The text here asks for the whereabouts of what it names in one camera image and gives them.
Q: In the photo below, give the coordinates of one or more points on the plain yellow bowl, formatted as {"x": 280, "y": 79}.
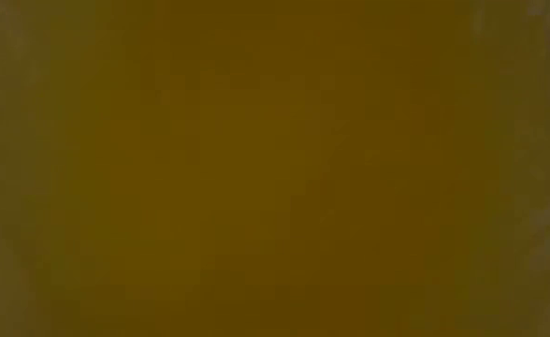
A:
{"x": 275, "y": 168}

